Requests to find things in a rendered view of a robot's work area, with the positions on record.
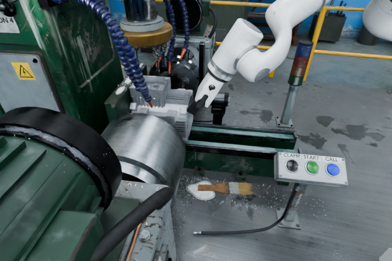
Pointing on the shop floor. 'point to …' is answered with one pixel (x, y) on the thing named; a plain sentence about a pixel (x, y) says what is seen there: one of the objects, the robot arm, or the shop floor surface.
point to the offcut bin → (329, 25)
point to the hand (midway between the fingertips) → (193, 108)
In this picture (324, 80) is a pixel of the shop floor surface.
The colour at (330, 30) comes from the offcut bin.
